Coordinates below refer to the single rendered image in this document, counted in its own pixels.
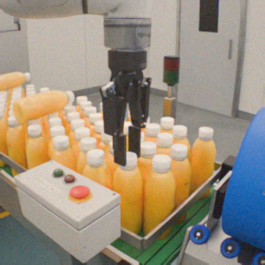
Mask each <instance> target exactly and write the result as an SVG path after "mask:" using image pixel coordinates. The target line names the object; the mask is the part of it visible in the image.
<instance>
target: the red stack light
mask: <svg viewBox="0 0 265 265"><path fill-rule="evenodd" d="M180 65H181V64H180V59H175V60H171V59H164V64H163V69H164V70H180Z"/></svg>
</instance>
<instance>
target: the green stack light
mask: <svg viewBox="0 0 265 265"><path fill-rule="evenodd" d="M179 76H180V70H164V69H163V79H162V81H163V82H164V83H165V84H178V83H179Z"/></svg>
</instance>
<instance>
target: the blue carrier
mask: <svg viewBox="0 0 265 265"><path fill-rule="evenodd" d="M264 191H265V106H264V107H262V108H260V110H258V111H257V114H256V115H255V116H254V117H253V119H252V122H251V123H250V125H249V127H248V129H247V131H246V134H245V136H244V138H243V140H242V143H241V145H240V148H239V151H238V154H237V158H236V160H235V164H234V166H233V170H232V172H231V174H230V179H229V181H228V186H227V189H226V196H225V200H224V203H223V209H222V230H223V232H224V233H225V234H226V235H228V236H231V237H233V238H236V239H238V240H241V241H242V242H245V243H247V244H250V245H253V246H256V247H257V248H260V249H263V250H265V194H264Z"/></svg>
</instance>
